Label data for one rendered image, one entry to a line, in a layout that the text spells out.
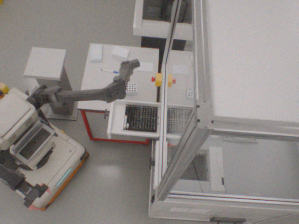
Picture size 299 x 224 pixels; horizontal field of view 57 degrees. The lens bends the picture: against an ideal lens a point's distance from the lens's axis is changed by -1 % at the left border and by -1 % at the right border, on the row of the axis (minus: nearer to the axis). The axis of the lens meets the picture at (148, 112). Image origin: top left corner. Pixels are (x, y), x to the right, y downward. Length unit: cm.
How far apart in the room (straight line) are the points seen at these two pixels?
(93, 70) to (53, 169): 88
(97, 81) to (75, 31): 148
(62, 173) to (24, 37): 186
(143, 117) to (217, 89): 116
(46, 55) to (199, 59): 179
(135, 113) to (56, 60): 83
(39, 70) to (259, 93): 185
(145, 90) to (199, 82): 143
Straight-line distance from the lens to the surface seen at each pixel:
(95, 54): 231
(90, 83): 220
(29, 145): 175
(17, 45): 363
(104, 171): 270
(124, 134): 186
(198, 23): 88
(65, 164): 247
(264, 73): 86
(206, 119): 70
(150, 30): 236
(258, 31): 96
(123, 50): 231
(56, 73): 230
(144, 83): 219
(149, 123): 188
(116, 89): 139
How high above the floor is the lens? 260
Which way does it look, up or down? 63 degrees down
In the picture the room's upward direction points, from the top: 8 degrees clockwise
